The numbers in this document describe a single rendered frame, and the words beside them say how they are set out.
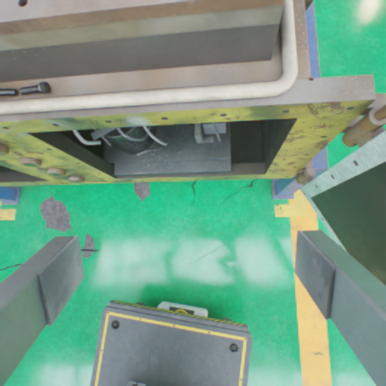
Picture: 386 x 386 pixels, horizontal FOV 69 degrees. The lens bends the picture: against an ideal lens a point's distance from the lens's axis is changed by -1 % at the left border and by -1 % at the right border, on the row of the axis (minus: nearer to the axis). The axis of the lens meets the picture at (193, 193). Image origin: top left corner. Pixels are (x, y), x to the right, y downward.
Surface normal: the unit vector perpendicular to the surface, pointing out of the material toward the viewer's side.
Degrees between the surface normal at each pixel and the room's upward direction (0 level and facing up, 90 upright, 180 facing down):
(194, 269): 0
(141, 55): 90
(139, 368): 0
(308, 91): 0
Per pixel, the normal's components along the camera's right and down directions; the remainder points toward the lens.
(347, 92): -0.13, -0.15
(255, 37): 0.00, 0.99
